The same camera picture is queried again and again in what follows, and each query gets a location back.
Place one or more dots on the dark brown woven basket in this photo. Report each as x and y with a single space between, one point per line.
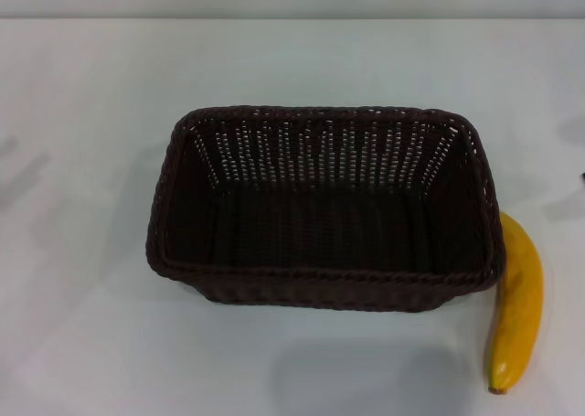
329 233

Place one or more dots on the yellow banana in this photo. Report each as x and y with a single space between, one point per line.
518 297

